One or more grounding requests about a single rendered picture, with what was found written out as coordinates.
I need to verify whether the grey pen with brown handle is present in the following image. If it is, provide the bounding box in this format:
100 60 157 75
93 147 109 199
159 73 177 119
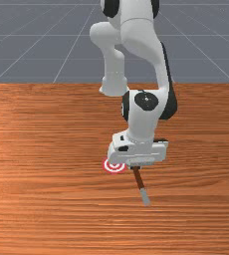
131 165 151 207

